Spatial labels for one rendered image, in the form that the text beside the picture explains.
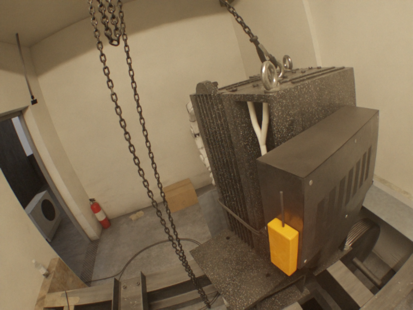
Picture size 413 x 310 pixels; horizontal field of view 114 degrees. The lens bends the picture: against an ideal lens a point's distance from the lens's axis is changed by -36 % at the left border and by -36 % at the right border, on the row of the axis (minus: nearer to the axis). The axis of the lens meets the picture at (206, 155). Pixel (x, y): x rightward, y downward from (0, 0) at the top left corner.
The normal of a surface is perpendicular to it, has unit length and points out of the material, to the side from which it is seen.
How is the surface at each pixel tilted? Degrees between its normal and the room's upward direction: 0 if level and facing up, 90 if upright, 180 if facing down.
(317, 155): 0
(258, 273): 0
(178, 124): 90
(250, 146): 90
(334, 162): 90
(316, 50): 90
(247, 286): 0
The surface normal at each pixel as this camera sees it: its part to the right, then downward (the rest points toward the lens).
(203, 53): 0.26, 0.33
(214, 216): 0.46, 0.25
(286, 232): -0.25, -0.88
